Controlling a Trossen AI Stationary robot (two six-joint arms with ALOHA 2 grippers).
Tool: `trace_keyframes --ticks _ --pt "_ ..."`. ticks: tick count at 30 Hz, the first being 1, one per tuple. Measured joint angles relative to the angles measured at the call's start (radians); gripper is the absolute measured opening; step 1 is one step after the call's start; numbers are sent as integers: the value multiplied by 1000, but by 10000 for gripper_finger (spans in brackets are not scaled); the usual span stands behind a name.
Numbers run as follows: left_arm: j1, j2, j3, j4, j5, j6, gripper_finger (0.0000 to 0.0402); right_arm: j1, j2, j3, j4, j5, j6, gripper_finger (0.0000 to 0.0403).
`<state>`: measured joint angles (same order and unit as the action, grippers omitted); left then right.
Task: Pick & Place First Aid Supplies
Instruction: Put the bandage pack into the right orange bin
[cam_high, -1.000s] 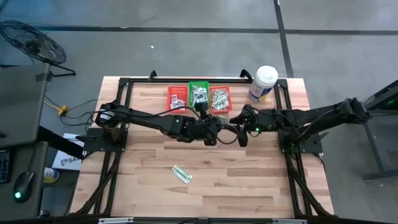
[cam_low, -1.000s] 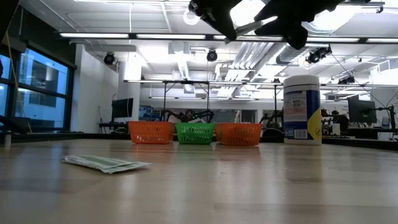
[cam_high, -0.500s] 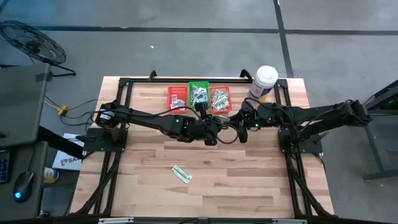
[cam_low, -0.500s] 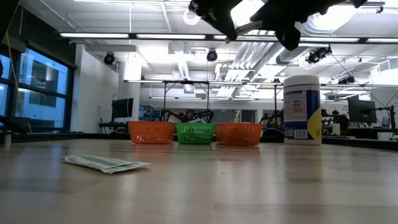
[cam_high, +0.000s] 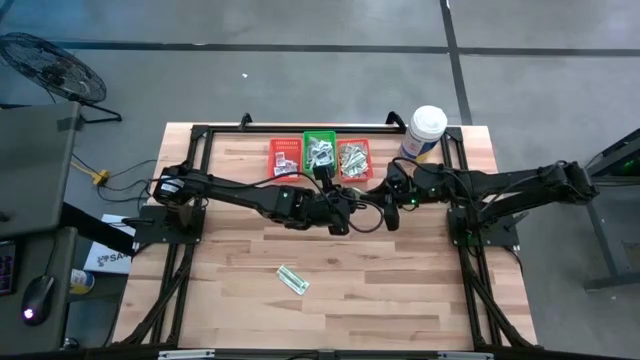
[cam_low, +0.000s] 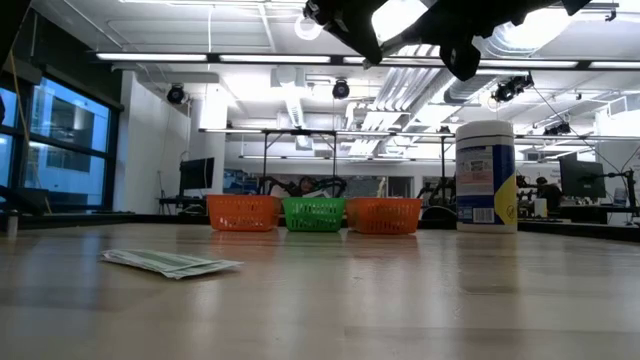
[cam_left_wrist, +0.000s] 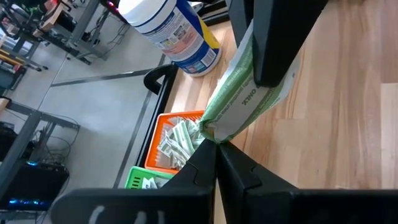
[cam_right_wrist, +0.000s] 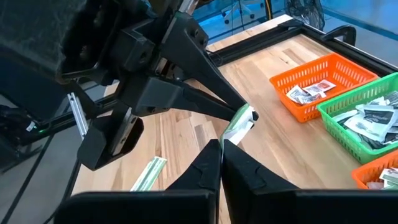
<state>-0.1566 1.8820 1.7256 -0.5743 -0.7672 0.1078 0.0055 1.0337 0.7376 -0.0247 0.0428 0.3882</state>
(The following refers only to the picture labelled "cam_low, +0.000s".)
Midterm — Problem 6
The white ring ceiling lamp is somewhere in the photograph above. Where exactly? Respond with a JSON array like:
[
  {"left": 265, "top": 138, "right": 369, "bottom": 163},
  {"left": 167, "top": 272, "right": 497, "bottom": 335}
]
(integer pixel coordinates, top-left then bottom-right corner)
[{"left": 293, "top": 13, "right": 324, "bottom": 43}]

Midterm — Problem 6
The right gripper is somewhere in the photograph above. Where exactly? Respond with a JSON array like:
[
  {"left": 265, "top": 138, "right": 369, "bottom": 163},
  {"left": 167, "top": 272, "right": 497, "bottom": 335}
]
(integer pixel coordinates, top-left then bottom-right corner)
[{"left": 303, "top": 0, "right": 592, "bottom": 82}]

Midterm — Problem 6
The person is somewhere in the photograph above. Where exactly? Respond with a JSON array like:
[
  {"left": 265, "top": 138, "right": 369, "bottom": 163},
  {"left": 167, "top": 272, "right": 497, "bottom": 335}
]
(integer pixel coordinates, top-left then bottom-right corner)
[
  {"left": 534, "top": 175, "right": 563, "bottom": 212},
  {"left": 295, "top": 175, "right": 317, "bottom": 198}
]

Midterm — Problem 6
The large window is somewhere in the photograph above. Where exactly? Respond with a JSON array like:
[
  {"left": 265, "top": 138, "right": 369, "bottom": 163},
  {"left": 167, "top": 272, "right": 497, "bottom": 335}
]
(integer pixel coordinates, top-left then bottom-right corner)
[{"left": 0, "top": 74, "right": 121, "bottom": 211}]

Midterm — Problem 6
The green plastic basket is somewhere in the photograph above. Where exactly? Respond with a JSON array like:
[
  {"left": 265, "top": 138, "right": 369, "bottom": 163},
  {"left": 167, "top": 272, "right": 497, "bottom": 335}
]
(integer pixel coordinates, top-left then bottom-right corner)
[{"left": 281, "top": 196, "right": 347, "bottom": 233}]

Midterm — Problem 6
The black rig camera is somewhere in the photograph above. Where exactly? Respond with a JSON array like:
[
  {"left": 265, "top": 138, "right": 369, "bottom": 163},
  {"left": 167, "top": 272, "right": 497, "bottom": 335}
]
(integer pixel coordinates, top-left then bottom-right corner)
[
  {"left": 543, "top": 121, "right": 573, "bottom": 137},
  {"left": 491, "top": 73, "right": 535, "bottom": 104}
]

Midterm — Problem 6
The black metal rack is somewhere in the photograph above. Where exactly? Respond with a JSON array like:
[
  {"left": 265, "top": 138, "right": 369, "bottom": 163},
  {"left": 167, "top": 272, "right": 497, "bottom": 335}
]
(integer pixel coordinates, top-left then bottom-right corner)
[{"left": 261, "top": 128, "right": 337, "bottom": 196}]

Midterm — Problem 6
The black overhead light bar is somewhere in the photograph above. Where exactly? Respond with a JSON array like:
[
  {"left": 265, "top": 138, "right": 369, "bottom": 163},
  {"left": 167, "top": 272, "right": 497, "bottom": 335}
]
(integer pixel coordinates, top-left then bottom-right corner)
[{"left": 94, "top": 51, "right": 630, "bottom": 70}]

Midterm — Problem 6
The black monitor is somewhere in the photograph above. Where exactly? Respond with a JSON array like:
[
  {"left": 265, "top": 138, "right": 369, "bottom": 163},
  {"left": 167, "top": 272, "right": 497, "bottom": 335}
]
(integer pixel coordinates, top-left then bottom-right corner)
[
  {"left": 178, "top": 157, "right": 216, "bottom": 196},
  {"left": 558, "top": 152, "right": 608, "bottom": 199}
]

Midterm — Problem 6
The white blue wipes canister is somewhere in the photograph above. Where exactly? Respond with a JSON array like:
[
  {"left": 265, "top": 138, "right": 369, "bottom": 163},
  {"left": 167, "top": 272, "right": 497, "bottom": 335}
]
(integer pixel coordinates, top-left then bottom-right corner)
[{"left": 454, "top": 119, "right": 519, "bottom": 234}]

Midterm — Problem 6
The orange plastic basket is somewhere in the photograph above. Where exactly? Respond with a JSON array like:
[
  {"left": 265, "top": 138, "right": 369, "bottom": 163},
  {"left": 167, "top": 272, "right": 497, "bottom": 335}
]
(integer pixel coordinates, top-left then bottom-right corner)
[
  {"left": 206, "top": 193, "right": 282, "bottom": 233},
  {"left": 345, "top": 196, "right": 424, "bottom": 236}
]

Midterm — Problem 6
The white cylinder post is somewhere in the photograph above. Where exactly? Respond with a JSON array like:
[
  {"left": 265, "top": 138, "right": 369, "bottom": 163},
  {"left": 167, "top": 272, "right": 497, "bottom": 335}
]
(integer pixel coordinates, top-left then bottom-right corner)
[{"left": 5, "top": 209, "right": 21, "bottom": 240}]

